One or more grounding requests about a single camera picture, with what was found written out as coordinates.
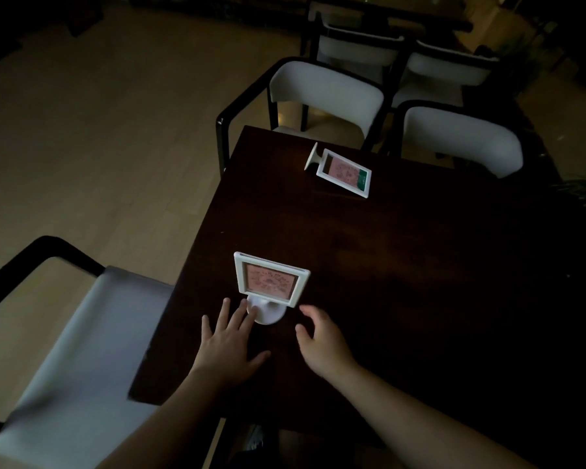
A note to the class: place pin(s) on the person's right hand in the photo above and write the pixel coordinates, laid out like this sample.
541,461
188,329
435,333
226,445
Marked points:
325,346

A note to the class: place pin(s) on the person's left hand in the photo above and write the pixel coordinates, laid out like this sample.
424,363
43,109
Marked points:
222,349

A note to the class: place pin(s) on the person's left little finger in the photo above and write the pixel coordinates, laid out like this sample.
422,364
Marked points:
206,327

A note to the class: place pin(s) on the person's left middle finger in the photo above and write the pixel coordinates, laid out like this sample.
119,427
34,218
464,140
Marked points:
238,316

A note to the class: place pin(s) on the person's left thumb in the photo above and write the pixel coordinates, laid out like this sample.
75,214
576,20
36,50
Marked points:
260,359

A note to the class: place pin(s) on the person's right thumb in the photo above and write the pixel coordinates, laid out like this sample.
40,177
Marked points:
301,335

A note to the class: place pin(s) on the person's right forearm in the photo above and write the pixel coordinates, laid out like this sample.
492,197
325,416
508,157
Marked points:
420,424

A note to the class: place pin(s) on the person's left forearm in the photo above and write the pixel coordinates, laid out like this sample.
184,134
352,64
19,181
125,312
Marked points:
171,424

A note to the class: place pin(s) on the white tabletop sign holder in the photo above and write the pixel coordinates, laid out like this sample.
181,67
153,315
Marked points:
344,171
271,283

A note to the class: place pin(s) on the white seat black frame chair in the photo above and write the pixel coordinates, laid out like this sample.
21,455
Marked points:
461,139
356,51
444,68
322,92
88,366

